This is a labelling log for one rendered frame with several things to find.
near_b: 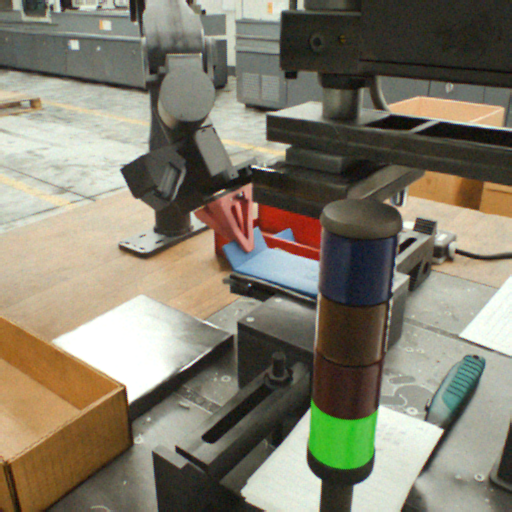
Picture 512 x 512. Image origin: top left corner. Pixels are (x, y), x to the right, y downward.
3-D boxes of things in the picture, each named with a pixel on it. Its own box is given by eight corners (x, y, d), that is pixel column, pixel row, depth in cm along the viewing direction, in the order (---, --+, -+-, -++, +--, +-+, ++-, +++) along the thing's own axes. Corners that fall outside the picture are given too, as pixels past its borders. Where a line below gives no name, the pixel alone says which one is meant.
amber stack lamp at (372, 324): (336, 317, 32) (340, 265, 31) (398, 340, 30) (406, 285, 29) (300, 348, 30) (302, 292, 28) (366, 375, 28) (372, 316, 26)
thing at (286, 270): (256, 247, 73) (255, 226, 72) (366, 277, 65) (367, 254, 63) (222, 268, 68) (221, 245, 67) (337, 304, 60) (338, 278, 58)
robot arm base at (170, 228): (225, 180, 101) (196, 172, 105) (141, 212, 87) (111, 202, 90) (226, 221, 104) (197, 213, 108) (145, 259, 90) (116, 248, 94)
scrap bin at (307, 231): (258, 231, 100) (259, 199, 98) (390, 270, 87) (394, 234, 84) (214, 254, 92) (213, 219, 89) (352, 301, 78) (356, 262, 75)
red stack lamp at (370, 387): (333, 367, 34) (336, 319, 33) (391, 392, 32) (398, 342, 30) (298, 400, 31) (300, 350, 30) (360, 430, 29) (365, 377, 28)
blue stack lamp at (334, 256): (340, 262, 31) (345, 204, 30) (406, 282, 29) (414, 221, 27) (303, 289, 28) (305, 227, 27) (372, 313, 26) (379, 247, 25)
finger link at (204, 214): (259, 252, 64) (222, 176, 63) (217, 267, 69) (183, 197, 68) (291, 231, 69) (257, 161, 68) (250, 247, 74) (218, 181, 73)
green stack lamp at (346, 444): (329, 413, 35) (332, 369, 34) (385, 439, 33) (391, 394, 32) (296, 448, 33) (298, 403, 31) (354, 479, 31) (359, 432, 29)
